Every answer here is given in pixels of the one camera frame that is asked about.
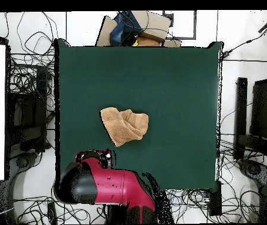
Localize orange terry towel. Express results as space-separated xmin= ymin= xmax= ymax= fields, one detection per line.
xmin=99 ymin=107 xmax=150 ymax=148

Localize dark green table cloth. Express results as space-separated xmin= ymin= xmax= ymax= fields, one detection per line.
xmin=53 ymin=38 xmax=224 ymax=192

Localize orange-brown cloth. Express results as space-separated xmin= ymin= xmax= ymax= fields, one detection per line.
xmin=134 ymin=35 xmax=165 ymax=47

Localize blue jeans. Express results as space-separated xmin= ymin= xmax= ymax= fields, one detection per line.
xmin=109 ymin=11 xmax=146 ymax=47

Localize brown cardboard sheet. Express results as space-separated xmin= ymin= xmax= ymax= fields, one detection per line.
xmin=95 ymin=15 xmax=118 ymax=47

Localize brown cardboard box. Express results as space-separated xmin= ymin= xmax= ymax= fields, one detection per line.
xmin=130 ymin=10 xmax=173 ymax=40

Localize black equipment stand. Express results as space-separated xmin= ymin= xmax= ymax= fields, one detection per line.
xmin=6 ymin=65 xmax=52 ymax=153

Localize black power strip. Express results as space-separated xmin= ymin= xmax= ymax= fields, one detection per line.
xmin=208 ymin=181 xmax=222 ymax=217

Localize dark-framed white board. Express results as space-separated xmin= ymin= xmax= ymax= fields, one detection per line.
xmin=163 ymin=10 xmax=197 ymax=40

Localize black wheeled stand base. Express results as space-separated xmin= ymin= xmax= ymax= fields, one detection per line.
xmin=6 ymin=151 xmax=45 ymax=188

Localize black chair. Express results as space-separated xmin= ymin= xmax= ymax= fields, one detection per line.
xmin=250 ymin=78 xmax=267 ymax=141

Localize black upright post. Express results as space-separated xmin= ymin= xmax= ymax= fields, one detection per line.
xmin=234 ymin=77 xmax=248 ymax=161

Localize black cable with adapter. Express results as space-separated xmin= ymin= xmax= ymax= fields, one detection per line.
xmin=222 ymin=16 xmax=267 ymax=59

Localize black cable tangle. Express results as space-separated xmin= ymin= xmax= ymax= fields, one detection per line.
xmin=5 ymin=11 xmax=59 ymax=111
xmin=165 ymin=140 xmax=262 ymax=223

